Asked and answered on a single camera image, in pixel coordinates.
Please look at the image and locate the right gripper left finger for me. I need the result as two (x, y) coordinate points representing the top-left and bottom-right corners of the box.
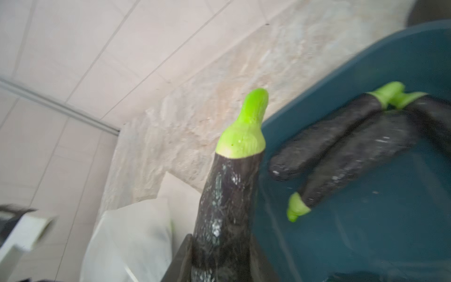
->
(161, 234), (193, 282)

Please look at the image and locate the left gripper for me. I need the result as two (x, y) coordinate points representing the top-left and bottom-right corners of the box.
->
(1, 204), (56, 263)

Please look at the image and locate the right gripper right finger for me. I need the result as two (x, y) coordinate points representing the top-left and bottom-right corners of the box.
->
(250, 235), (279, 282)

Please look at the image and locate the clear zip-top bag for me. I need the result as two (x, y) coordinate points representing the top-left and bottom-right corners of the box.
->
(79, 172), (201, 282)

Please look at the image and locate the teal plastic bin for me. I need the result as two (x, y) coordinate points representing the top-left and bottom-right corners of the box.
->
(252, 20), (451, 282)

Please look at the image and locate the eggplant at bin back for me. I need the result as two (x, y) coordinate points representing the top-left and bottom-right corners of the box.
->
(268, 81), (405, 180)

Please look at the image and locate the eggplant at bin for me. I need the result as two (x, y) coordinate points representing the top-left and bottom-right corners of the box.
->
(287, 110), (420, 222)
(389, 92), (451, 157)
(268, 81), (405, 180)

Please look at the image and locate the eggplant at bin front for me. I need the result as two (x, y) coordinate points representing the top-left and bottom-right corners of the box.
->
(287, 110), (420, 222)

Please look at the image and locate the eggplant at bin left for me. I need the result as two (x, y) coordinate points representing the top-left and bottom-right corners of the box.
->
(389, 92), (451, 157)

